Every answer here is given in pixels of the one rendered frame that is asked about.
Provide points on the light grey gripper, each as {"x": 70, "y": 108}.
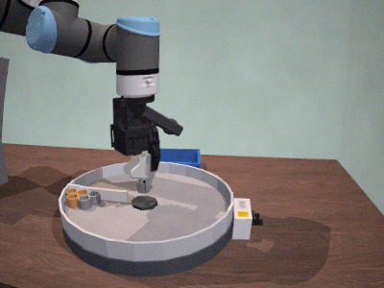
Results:
{"x": 139, "y": 134}

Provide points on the grey metal bushing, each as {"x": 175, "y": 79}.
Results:
{"x": 84, "y": 202}
{"x": 141, "y": 187}
{"x": 95, "y": 200}

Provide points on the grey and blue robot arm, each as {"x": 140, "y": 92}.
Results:
{"x": 133, "y": 43}

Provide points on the bronze bushing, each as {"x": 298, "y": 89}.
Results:
{"x": 71, "y": 191}
{"x": 83, "y": 192}
{"x": 72, "y": 203}

